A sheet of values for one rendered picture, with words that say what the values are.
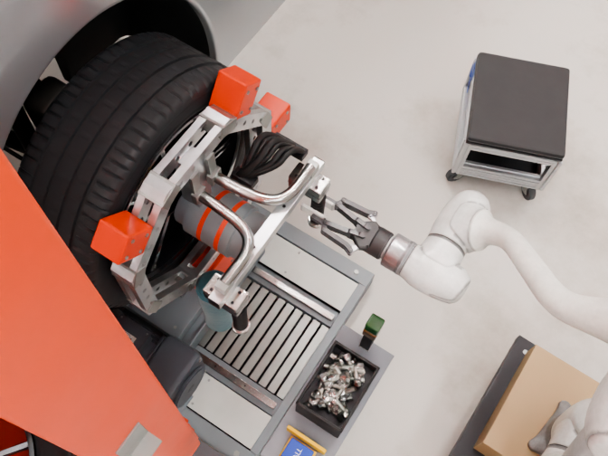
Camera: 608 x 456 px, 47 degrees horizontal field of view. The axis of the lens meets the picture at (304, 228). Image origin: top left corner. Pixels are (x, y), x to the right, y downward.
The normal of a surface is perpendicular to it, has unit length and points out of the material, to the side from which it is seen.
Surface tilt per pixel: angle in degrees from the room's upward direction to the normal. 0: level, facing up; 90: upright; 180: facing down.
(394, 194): 0
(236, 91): 55
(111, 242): 45
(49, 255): 90
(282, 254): 0
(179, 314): 0
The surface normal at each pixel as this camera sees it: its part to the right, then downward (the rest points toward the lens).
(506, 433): 0.04, -0.49
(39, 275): 0.84, 0.50
